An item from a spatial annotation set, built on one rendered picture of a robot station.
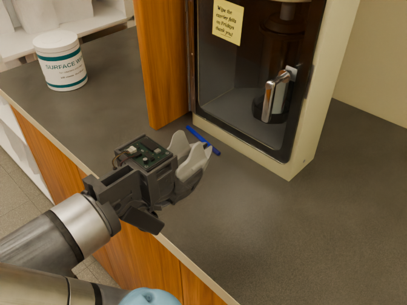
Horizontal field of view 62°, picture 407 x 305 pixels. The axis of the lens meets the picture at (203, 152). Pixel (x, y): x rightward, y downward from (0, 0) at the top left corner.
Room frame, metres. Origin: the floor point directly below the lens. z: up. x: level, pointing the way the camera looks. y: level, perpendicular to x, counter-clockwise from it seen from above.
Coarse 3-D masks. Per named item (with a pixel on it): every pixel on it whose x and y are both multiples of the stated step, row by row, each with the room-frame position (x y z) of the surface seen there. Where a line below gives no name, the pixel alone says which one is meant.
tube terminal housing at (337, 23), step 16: (336, 0) 0.55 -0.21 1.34; (352, 0) 0.60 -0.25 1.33; (336, 16) 0.56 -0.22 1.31; (352, 16) 0.61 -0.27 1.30; (320, 32) 0.55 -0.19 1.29; (336, 32) 0.58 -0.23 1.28; (320, 48) 0.54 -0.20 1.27; (336, 48) 0.59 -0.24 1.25; (320, 64) 0.55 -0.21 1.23; (336, 64) 0.60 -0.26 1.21; (320, 80) 0.57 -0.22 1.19; (320, 96) 0.58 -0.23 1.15; (304, 112) 0.55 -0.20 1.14; (320, 112) 0.60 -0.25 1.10; (208, 128) 0.72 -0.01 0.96; (304, 128) 0.55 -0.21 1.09; (320, 128) 0.62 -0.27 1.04; (240, 144) 0.65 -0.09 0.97; (304, 144) 0.57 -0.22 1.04; (256, 160) 0.61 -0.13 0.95; (272, 160) 0.58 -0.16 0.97; (304, 160) 0.58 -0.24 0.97; (288, 176) 0.55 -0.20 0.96
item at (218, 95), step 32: (256, 0) 0.63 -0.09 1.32; (288, 0) 0.58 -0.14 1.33; (320, 0) 0.54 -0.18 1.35; (256, 32) 0.62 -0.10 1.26; (288, 32) 0.58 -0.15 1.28; (224, 64) 0.68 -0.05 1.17; (256, 64) 0.62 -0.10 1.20; (288, 64) 0.57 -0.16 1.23; (224, 96) 0.67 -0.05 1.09; (256, 96) 0.61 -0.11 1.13; (288, 96) 0.56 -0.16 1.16; (224, 128) 0.67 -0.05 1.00; (256, 128) 0.60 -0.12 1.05; (288, 128) 0.55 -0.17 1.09; (288, 160) 0.54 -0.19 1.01
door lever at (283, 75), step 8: (280, 72) 0.57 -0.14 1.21; (272, 80) 0.54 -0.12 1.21; (280, 80) 0.55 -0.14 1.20; (288, 80) 0.56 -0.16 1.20; (272, 88) 0.53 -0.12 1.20; (264, 96) 0.54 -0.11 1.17; (272, 96) 0.53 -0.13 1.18; (264, 104) 0.54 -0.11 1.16; (272, 104) 0.54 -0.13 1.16; (264, 112) 0.54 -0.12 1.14; (264, 120) 0.53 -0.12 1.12
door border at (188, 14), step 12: (192, 0) 0.74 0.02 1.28; (192, 12) 0.74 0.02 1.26; (192, 24) 0.74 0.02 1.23; (192, 36) 0.74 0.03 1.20; (192, 48) 0.75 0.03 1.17; (192, 60) 0.75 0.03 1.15; (192, 72) 0.75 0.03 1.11; (192, 84) 0.75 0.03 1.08; (192, 96) 0.75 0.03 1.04; (192, 108) 0.75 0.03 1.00
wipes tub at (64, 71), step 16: (48, 32) 1.05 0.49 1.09; (64, 32) 1.05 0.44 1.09; (48, 48) 0.94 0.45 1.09; (64, 48) 0.95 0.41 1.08; (80, 48) 1.01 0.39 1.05; (48, 64) 0.94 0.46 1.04; (64, 64) 0.94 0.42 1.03; (80, 64) 0.98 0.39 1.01; (48, 80) 0.95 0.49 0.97; (64, 80) 0.94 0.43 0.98; (80, 80) 0.97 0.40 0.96
